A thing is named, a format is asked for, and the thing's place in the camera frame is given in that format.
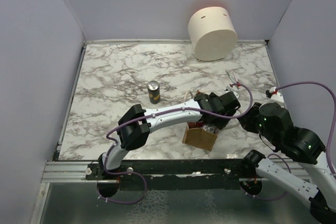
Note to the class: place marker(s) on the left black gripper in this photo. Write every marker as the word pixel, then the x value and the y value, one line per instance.
pixel 219 123

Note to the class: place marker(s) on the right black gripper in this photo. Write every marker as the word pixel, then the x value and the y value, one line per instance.
pixel 246 121

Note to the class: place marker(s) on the brown canvas bag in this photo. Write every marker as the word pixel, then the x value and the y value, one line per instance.
pixel 194 134

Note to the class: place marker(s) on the black and gold can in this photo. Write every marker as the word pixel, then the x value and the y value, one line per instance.
pixel 153 88

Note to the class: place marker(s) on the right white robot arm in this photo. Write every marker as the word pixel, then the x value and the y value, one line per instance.
pixel 303 146

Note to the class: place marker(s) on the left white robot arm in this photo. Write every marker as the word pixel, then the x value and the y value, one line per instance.
pixel 138 123

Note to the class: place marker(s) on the silver top soda can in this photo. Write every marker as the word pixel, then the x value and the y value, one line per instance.
pixel 209 128

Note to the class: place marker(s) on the cream cylindrical container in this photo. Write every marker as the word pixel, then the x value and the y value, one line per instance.
pixel 212 33

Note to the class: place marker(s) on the black mounting rail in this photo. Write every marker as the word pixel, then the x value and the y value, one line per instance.
pixel 176 174

